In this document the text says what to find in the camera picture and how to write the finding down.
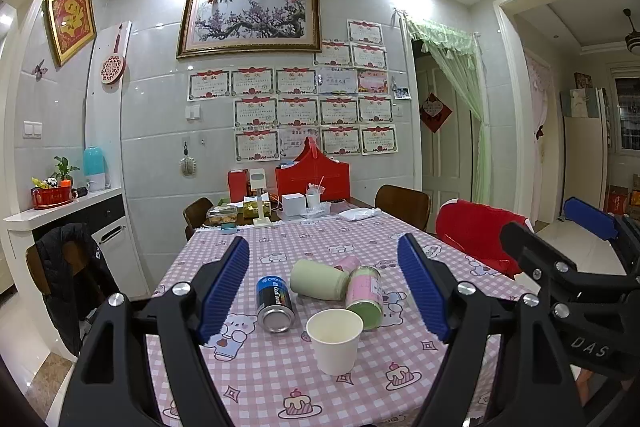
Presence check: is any pink sheer curtain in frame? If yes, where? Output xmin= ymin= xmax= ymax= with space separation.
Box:
xmin=524 ymin=51 xmax=554 ymax=164

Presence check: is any green lace curtain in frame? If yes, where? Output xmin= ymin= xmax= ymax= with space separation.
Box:
xmin=402 ymin=14 xmax=489 ymax=208

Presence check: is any white refrigerator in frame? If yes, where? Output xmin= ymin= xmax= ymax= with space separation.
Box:
xmin=560 ymin=87 xmax=610 ymax=220

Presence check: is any white square box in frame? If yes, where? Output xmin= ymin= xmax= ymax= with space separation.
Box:
xmin=281 ymin=193 xmax=307 ymax=221

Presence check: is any small hanging wall brush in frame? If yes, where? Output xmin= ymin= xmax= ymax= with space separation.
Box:
xmin=179 ymin=142 xmax=196 ymax=178

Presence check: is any framed blossom painting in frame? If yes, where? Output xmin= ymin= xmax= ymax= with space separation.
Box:
xmin=176 ymin=0 xmax=322 ymax=60

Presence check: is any red fruit basket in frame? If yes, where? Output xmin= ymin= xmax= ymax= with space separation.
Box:
xmin=31 ymin=187 xmax=76 ymax=210

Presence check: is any brown wooden chair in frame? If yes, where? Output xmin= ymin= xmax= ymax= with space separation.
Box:
xmin=375 ymin=185 xmax=432 ymax=233
xmin=183 ymin=197 xmax=216 ymax=242

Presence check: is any blue drink can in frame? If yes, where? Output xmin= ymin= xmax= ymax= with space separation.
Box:
xmin=256 ymin=276 xmax=296 ymax=334

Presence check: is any group of wall certificates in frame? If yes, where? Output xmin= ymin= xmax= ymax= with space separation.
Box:
xmin=187 ymin=19 xmax=401 ymax=158

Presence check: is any pale green cup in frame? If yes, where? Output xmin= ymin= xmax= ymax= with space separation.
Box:
xmin=290 ymin=259 xmax=350 ymax=300

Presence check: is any clear plastic cup with straw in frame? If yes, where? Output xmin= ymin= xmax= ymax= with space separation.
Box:
xmin=305 ymin=177 xmax=327 ymax=210

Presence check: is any black jacket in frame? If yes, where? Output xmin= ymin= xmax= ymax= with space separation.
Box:
xmin=35 ymin=223 xmax=121 ymax=358

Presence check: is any white side cabinet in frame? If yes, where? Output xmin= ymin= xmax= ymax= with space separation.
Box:
xmin=4 ymin=187 xmax=151 ymax=303

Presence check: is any red jacket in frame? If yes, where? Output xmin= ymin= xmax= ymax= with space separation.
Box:
xmin=435 ymin=200 xmax=532 ymax=279

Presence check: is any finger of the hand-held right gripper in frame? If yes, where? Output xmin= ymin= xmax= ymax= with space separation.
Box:
xmin=500 ymin=221 xmax=640 ymax=304
xmin=563 ymin=196 xmax=640 ymax=275

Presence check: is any red box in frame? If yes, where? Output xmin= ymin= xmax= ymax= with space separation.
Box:
xmin=227 ymin=169 xmax=249 ymax=204

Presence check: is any pink checked tablecloth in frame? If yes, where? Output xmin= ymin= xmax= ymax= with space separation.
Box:
xmin=145 ymin=207 xmax=536 ymax=427

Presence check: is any framed red gold picture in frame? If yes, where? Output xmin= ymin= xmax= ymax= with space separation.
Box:
xmin=44 ymin=0 xmax=98 ymax=68

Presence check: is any red diamond door decoration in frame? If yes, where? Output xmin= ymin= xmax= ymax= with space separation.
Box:
xmin=419 ymin=93 xmax=453 ymax=134

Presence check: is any clear food container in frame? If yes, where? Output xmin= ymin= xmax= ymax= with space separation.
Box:
xmin=207 ymin=203 xmax=240 ymax=226

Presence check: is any blue and white humidifier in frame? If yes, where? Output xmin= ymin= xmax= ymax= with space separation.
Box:
xmin=82 ymin=147 xmax=112 ymax=192

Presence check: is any ceiling fan lamp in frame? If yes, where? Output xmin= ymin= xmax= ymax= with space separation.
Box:
xmin=622 ymin=9 xmax=640 ymax=52

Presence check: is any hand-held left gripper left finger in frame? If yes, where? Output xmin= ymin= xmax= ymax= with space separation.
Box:
xmin=65 ymin=236 xmax=251 ymax=427

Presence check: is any white paper cup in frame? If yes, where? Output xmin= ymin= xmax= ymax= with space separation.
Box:
xmin=305 ymin=308 xmax=364 ymax=376

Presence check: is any pink and green can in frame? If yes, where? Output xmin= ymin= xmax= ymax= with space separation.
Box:
xmin=346 ymin=266 xmax=385 ymax=332

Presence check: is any white plastic bag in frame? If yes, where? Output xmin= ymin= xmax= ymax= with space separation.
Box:
xmin=340 ymin=207 xmax=382 ymax=222

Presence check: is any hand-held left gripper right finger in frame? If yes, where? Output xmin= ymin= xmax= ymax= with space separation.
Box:
xmin=396 ymin=232 xmax=586 ymax=427

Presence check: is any round pink hanging ornament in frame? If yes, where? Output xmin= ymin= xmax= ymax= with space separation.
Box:
xmin=100 ymin=23 xmax=127 ymax=85

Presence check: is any small potted plant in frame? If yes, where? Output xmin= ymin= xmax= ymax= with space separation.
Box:
xmin=52 ymin=157 xmax=81 ymax=188

